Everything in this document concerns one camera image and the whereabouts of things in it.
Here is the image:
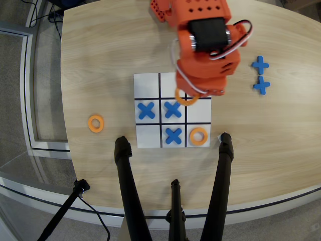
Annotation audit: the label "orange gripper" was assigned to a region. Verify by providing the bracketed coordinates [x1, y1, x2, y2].
[175, 72, 228, 98]

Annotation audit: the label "orange foam ring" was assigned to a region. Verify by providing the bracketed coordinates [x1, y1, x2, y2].
[175, 87, 201, 106]
[189, 127, 209, 147]
[88, 114, 105, 133]

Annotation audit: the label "blue foam cross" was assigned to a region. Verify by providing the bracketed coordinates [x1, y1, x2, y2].
[165, 128, 183, 146]
[137, 102, 156, 121]
[251, 55, 270, 75]
[164, 101, 183, 119]
[252, 76, 271, 96]

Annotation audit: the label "white tic-tac-toe board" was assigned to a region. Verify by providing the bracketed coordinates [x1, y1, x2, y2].
[133, 72, 213, 149]

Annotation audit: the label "short black tripod leg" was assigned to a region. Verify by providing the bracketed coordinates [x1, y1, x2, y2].
[165, 179, 188, 241]

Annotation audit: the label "thin black stand pole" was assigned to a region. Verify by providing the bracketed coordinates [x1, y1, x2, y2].
[36, 179, 91, 241]

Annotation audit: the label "black floor cables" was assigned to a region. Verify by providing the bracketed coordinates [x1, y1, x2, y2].
[25, 0, 63, 41]

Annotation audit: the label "black cable on floor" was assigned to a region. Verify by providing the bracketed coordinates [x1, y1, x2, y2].
[77, 195, 111, 241]

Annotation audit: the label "grey metal floor frame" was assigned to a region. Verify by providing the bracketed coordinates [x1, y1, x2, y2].
[0, 21, 72, 153]

